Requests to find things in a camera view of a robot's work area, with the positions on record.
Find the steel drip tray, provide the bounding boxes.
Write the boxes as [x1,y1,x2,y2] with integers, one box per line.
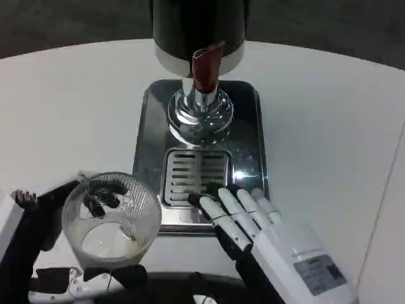
[132,79,271,237]

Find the clear ribbed glass cup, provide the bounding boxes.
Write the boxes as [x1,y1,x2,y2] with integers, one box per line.
[61,171,163,270]

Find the red tap lever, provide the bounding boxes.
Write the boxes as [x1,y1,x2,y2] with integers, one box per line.
[190,41,227,93]

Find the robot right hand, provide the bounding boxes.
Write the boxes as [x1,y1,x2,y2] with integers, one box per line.
[188,186,359,304]

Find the black drink dispenser white base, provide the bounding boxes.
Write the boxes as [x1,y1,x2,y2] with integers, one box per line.
[149,0,251,79]

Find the chrome tap spout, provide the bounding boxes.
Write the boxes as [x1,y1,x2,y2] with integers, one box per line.
[167,77,235,147]

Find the steel slotted drip grid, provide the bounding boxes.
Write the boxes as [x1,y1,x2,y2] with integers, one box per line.
[161,148,234,209]

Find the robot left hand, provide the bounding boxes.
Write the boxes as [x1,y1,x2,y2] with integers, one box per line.
[0,170,149,304]

